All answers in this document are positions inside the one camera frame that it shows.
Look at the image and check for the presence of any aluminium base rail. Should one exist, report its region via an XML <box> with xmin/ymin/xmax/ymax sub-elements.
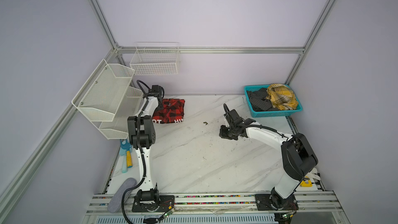
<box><xmin>83</xmin><ymin>191</ymin><xmax>350</xmax><ymax>224</ymax></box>

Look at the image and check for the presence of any white mesh wall shelf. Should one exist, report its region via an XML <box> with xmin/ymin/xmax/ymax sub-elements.
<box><xmin>72</xmin><ymin>60</ymin><xmax>143</xmax><ymax>140</ymax></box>

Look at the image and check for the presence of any white wire wall basket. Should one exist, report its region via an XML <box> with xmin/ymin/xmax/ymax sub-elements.
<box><xmin>130</xmin><ymin>42</ymin><xmax>180</xmax><ymax>76</ymax></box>

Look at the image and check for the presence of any teal hand rake tool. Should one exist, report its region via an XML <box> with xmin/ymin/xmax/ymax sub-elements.
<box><xmin>119</xmin><ymin>140</ymin><xmax>132</xmax><ymax>174</ymax></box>

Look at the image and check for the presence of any yellow tape measure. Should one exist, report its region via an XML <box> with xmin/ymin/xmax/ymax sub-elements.
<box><xmin>300</xmin><ymin>177</ymin><xmax>312</xmax><ymax>187</ymax></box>

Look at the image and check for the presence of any yellow plaid shirt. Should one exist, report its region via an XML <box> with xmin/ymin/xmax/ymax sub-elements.
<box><xmin>266</xmin><ymin>84</ymin><xmax>299</xmax><ymax>111</ymax></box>

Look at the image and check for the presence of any teal plastic basket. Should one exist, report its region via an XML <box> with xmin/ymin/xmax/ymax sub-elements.
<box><xmin>244</xmin><ymin>85</ymin><xmax>303</xmax><ymax>118</ymax></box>

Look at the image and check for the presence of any dark grey shirt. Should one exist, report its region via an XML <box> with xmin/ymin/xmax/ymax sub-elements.
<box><xmin>246</xmin><ymin>88</ymin><xmax>278</xmax><ymax>112</ymax></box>

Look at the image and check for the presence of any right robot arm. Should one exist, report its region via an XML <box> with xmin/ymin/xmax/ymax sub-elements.
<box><xmin>219</xmin><ymin>104</ymin><xmax>318</xmax><ymax>211</ymax></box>

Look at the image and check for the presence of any red black plaid shirt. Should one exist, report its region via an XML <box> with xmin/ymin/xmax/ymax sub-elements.
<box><xmin>152</xmin><ymin>99</ymin><xmax>185</xmax><ymax>124</ymax></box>

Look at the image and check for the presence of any white work glove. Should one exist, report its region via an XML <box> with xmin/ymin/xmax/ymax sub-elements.
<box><xmin>307</xmin><ymin>168</ymin><xmax>321</xmax><ymax>181</ymax></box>

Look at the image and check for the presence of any grey foam pad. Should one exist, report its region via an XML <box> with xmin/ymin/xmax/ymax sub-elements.
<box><xmin>107</xmin><ymin>178</ymin><xmax>137</xmax><ymax>213</ymax></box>

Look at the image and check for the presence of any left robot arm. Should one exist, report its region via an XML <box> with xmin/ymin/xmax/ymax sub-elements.
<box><xmin>121</xmin><ymin>80</ymin><xmax>164</xmax><ymax>224</ymax></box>

